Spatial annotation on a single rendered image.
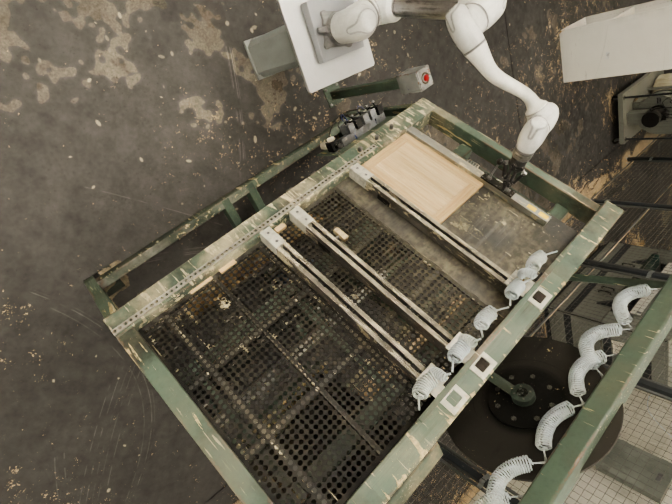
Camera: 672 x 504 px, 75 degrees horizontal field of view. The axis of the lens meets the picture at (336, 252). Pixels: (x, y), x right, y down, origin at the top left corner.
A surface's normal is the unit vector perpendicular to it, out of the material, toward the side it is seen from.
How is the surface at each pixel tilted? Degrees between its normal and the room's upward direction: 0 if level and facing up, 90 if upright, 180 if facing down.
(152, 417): 0
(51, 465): 0
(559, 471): 90
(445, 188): 55
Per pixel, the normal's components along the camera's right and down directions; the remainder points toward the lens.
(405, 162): 0.03, -0.55
